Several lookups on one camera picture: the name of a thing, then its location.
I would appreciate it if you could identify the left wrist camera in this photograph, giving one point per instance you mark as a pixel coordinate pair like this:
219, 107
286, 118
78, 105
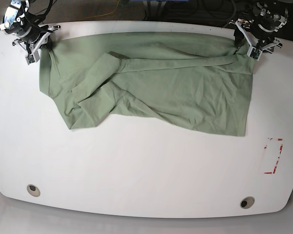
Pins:
254, 53

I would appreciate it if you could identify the red tape marking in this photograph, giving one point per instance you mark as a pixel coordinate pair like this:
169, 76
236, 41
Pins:
271, 155

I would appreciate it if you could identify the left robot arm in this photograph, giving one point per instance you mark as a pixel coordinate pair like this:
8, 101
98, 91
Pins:
265, 9

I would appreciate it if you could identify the right table grommet hole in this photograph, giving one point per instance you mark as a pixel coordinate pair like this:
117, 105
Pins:
247, 202

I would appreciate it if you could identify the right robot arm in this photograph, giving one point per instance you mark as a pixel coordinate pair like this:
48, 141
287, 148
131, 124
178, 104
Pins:
17, 16

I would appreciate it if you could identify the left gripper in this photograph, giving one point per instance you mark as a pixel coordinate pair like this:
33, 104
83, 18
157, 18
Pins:
259, 35

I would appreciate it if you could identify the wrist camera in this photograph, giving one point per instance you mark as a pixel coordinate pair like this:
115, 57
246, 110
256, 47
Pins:
254, 53
32, 58

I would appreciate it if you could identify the green t-shirt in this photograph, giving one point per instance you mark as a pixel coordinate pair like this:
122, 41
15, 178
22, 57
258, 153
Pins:
194, 81

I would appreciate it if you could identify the left table grommet hole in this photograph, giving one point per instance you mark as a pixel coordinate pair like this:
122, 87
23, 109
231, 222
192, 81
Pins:
33, 190

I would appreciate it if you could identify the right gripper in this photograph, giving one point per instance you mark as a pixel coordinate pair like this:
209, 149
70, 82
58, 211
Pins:
33, 38

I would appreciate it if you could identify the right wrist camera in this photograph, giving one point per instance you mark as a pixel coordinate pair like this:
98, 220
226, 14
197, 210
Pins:
32, 58

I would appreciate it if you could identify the table grommet hole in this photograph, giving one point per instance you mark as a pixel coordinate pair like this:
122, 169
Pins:
33, 190
247, 202

